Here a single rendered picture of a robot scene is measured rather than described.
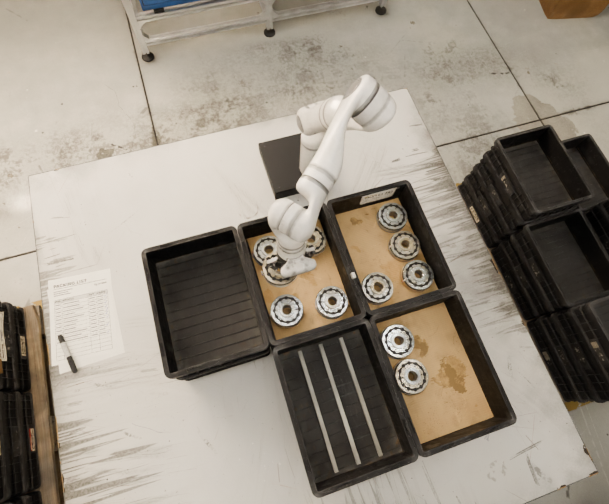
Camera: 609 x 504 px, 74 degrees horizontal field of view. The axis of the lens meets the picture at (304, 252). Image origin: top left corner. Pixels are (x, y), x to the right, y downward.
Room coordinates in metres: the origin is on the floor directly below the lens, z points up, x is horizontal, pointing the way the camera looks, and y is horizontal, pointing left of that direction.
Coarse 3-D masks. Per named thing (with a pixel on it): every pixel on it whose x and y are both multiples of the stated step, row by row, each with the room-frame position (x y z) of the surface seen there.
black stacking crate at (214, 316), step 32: (160, 256) 0.37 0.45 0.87; (192, 256) 0.40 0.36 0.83; (224, 256) 0.41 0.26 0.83; (160, 288) 0.27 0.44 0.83; (192, 288) 0.29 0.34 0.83; (224, 288) 0.31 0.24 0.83; (160, 320) 0.16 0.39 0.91; (192, 320) 0.19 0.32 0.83; (224, 320) 0.20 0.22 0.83; (256, 320) 0.22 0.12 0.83; (192, 352) 0.09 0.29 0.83; (224, 352) 0.11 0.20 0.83
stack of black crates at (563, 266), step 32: (544, 224) 0.92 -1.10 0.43; (576, 224) 0.94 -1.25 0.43; (512, 256) 0.80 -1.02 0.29; (544, 256) 0.78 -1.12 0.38; (576, 256) 0.81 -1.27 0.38; (608, 256) 0.78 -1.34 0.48; (512, 288) 0.67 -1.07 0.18; (544, 288) 0.62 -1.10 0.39; (576, 288) 0.65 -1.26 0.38; (608, 288) 0.66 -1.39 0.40
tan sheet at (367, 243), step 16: (368, 208) 0.67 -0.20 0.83; (352, 224) 0.60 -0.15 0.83; (368, 224) 0.60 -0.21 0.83; (352, 240) 0.54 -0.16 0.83; (368, 240) 0.54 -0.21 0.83; (384, 240) 0.55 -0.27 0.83; (352, 256) 0.48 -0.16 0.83; (368, 256) 0.49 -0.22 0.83; (384, 256) 0.49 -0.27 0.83; (416, 256) 0.51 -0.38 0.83; (368, 272) 0.43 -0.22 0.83; (384, 272) 0.44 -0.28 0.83; (400, 272) 0.44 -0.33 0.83; (400, 288) 0.39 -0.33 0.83; (432, 288) 0.41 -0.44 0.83; (384, 304) 0.33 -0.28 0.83
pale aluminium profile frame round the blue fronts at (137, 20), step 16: (128, 0) 1.96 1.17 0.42; (208, 0) 2.18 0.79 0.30; (224, 0) 2.20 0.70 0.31; (240, 0) 2.23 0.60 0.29; (256, 0) 2.27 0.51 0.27; (272, 0) 2.32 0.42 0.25; (336, 0) 2.54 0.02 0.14; (352, 0) 2.56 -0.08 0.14; (368, 0) 2.62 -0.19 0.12; (384, 0) 2.68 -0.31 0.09; (128, 16) 1.94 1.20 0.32; (144, 16) 1.98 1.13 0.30; (160, 16) 2.02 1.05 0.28; (176, 16) 2.06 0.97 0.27; (256, 16) 2.30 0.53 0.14; (272, 16) 2.32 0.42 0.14; (288, 16) 2.37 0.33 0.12; (176, 32) 2.07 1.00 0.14; (192, 32) 2.09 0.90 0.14; (208, 32) 2.13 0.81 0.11; (272, 32) 2.32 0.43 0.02; (144, 48) 1.96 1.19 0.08
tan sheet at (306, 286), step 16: (320, 224) 0.58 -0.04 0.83; (256, 240) 0.49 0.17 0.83; (320, 256) 0.46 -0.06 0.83; (256, 272) 0.37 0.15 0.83; (320, 272) 0.40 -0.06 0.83; (336, 272) 0.41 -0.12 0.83; (272, 288) 0.33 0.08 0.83; (288, 288) 0.34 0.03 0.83; (304, 288) 0.34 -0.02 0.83; (320, 288) 0.35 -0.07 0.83; (304, 304) 0.29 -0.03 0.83; (272, 320) 0.22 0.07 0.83; (304, 320) 0.24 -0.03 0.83; (320, 320) 0.25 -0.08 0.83; (336, 320) 0.25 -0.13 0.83
